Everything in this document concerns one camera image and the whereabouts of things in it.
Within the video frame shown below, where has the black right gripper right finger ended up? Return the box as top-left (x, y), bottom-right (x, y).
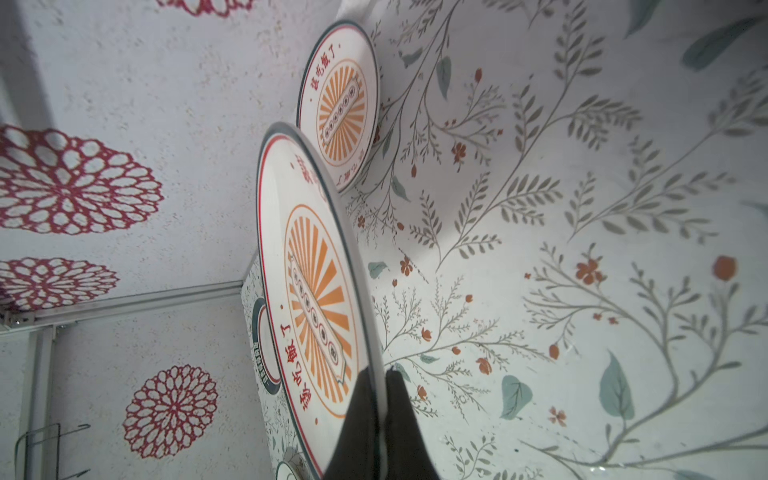
top-left (385, 369), bottom-right (439, 480)

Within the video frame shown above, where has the white plate clover motif back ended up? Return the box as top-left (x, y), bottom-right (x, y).
top-left (275, 461), bottom-right (302, 480)

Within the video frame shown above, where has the green red rim plate left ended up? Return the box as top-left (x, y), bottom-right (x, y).
top-left (251, 297), bottom-right (282, 395)

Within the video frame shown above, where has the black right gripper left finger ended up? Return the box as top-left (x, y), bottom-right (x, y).
top-left (323, 368), bottom-right (379, 480)

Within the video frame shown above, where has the orange sunburst plate back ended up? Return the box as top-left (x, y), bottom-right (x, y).
top-left (296, 20), bottom-right (380, 192)

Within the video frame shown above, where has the orange sunburst plate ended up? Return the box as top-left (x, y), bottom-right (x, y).
top-left (255, 122), bottom-right (388, 479)
top-left (296, 20), bottom-right (380, 192)

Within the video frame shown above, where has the black wire wall rack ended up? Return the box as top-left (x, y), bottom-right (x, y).
top-left (13, 422), bottom-right (92, 479)

